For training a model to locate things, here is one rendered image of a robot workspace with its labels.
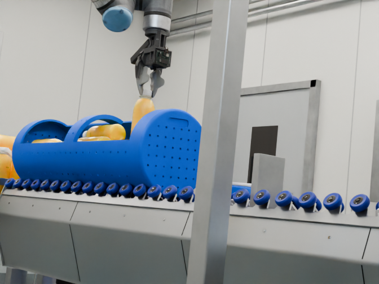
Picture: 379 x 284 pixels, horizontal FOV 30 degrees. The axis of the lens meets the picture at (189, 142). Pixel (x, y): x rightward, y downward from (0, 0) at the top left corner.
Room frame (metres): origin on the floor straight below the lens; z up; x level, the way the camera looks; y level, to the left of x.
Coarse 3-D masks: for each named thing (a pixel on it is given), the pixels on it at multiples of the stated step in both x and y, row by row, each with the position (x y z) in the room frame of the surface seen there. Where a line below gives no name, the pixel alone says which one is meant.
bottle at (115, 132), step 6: (96, 126) 2.57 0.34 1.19; (102, 126) 2.53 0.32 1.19; (108, 126) 2.50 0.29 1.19; (114, 126) 2.48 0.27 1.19; (120, 126) 2.50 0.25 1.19; (90, 132) 2.57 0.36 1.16; (96, 132) 2.54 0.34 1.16; (102, 132) 2.51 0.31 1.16; (108, 132) 2.48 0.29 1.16; (114, 132) 2.49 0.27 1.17; (120, 132) 2.50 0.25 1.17; (114, 138) 2.49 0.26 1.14; (120, 138) 2.50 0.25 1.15
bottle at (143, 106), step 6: (144, 96) 2.27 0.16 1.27; (150, 96) 2.28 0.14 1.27; (138, 102) 2.26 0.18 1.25; (144, 102) 2.26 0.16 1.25; (150, 102) 2.27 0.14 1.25; (138, 108) 2.26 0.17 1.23; (144, 108) 2.25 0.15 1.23; (150, 108) 2.26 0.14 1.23; (138, 114) 2.25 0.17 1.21; (144, 114) 2.25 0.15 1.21; (132, 120) 2.28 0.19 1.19; (138, 120) 2.25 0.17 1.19; (132, 126) 2.27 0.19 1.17
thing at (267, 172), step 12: (252, 156) 1.91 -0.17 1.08; (264, 156) 1.89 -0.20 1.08; (252, 168) 1.91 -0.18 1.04; (264, 168) 1.89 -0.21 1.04; (276, 168) 1.92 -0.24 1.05; (252, 180) 1.90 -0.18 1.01; (264, 180) 1.90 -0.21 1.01; (276, 180) 1.93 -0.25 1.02; (252, 192) 1.89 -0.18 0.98; (276, 192) 1.93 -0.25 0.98; (252, 204) 1.89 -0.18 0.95
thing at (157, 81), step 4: (152, 72) 2.30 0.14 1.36; (156, 72) 2.29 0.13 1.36; (160, 72) 2.28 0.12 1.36; (152, 76) 2.29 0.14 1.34; (156, 76) 2.29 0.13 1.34; (160, 76) 2.28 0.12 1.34; (152, 80) 2.30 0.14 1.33; (156, 80) 2.29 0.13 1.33; (160, 80) 2.28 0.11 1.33; (164, 80) 2.27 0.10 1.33; (152, 84) 2.29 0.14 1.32; (156, 84) 2.29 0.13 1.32; (160, 84) 2.28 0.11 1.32; (152, 88) 2.30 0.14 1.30; (156, 88) 2.30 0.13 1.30; (152, 92) 2.29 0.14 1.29; (152, 96) 2.29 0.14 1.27
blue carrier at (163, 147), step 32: (32, 128) 2.86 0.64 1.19; (64, 128) 2.93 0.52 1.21; (128, 128) 2.60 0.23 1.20; (160, 128) 2.19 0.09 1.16; (192, 128) 2.27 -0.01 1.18; (32, 160) 2.69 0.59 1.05; (64, 160) 2.50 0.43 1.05; (96, 160) 2.34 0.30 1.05; (128, 160) 2.20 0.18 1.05; (160, 160) 2.20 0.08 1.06; (192, 160) 2.28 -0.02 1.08
